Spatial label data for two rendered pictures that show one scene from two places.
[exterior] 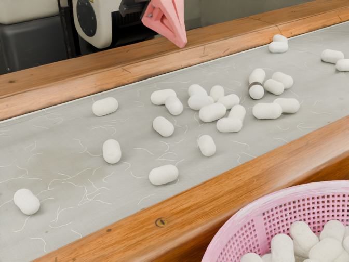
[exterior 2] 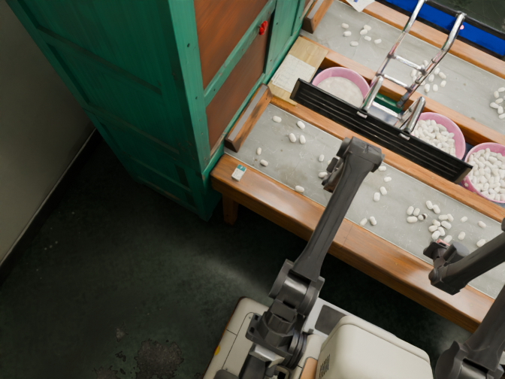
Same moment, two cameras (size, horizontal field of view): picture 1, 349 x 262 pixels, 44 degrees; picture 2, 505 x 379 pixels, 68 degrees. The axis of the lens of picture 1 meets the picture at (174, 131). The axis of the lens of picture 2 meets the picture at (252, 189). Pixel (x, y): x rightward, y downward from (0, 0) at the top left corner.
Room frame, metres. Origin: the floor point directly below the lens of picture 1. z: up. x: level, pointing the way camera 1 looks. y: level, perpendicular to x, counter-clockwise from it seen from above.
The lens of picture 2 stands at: (1.42, -0.14, 2.14)
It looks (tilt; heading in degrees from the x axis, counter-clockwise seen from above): 71 degrees down; 233
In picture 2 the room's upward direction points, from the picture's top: 11 degrees clockwise
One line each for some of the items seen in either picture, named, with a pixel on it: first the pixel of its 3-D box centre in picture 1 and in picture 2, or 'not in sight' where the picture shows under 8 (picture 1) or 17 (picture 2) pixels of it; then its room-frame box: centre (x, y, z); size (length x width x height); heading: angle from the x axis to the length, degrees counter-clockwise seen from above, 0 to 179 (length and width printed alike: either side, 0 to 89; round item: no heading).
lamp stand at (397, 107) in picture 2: not in sight; (408, 59); (0.32, -0.70, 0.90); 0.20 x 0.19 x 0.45; 124
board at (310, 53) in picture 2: not in sight; (297, 70); (0.71, -0.92, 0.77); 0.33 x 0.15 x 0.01; 34
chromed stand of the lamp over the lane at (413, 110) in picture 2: not in sight; (370, 133); (0.66, -0.48, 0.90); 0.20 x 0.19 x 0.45; 124
